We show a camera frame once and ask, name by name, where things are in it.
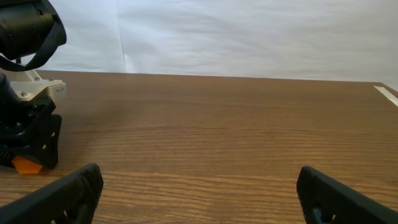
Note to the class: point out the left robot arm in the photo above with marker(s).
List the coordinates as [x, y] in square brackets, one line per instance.
[25, 28]

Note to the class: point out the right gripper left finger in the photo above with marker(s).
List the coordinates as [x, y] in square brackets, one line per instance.
[62, 199]

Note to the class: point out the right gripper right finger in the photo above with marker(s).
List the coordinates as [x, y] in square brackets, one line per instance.
[335, 199]

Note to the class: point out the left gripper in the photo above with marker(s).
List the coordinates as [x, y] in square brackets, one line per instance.
[18, 127]

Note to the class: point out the orange cube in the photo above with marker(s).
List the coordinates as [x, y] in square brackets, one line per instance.
[25, 166]

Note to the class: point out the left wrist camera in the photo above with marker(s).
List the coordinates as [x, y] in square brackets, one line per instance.
[40, 88]

